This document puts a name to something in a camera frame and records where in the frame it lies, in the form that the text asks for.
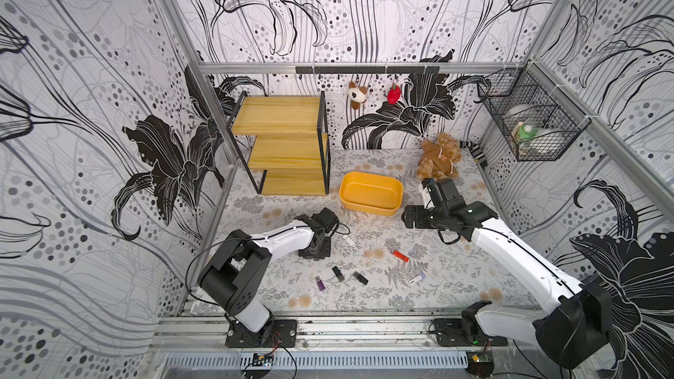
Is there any black usb flash drive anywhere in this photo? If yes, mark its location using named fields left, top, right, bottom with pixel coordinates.
left=332, top=266, right=345, bottom=282

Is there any purple usb flash drive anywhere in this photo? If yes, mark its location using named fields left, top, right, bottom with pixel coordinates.
left=315, top=277, right=326, bottom=291

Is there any red usb flash drive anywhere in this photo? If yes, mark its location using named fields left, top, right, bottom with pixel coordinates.
left=392, top=250, right=409, bottom=262

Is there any dark brown usb flash drive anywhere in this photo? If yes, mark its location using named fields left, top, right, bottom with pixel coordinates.
left=353, top=272, right=369, bottom=285

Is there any white lilac usb flash drive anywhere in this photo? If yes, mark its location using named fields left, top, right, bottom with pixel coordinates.
left=410, top=273, right=426, bottom=285

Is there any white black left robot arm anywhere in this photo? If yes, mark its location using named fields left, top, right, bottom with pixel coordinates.
left=198, top=208, right=341, bottom=333

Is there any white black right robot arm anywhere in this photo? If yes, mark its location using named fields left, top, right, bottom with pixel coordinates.
left=401, top=179, right=613, bottom=370

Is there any yellow plastic storage box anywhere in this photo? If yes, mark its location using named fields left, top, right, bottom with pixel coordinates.
left=339, top=171, right=404, bottom=217

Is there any black power connector box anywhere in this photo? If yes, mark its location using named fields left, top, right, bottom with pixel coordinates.
left=466, top=352, right=494, bottom=378

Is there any brown teddy bear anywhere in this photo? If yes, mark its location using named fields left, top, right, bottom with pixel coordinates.
left=416, top=133, right=462, bottom=181

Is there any striped black white object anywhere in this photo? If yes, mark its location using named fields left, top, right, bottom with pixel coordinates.
left=460, top=141, right=488, bottom=168

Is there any green white bottle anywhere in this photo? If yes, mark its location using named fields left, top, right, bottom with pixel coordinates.
left=515, top=124, right=540, bottom=144

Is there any white bowl in basket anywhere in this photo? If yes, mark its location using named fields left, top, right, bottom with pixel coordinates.
left=502, top=104, right=542, bottom=124

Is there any hanging red plush toy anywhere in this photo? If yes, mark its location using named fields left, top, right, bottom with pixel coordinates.
left=387, top=84, right=402, bottom=105

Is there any hanging dog plush toy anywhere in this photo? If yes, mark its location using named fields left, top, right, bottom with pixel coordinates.
left=348, top=82, right=368, bottom=111

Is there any small circuit board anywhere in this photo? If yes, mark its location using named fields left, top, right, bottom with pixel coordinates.
left=250, top=354, right=275, bottom=368

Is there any wooden shelf black frame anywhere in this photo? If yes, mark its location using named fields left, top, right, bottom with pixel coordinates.
left=226, top=91, right=331, bottom=196

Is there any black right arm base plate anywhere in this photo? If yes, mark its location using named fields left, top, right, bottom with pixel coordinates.
left=428, top=318, right=508, bottom=349

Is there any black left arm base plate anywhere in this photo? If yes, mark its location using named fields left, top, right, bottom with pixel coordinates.
left=226, top=319, right=298, bottom=348

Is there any black wire basket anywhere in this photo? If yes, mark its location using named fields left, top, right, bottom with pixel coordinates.
left=477, top=65, right=590, bottom=161

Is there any black hanging rail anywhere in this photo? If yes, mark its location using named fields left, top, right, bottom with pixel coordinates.
left=295, top=65, right=440, bottom=75

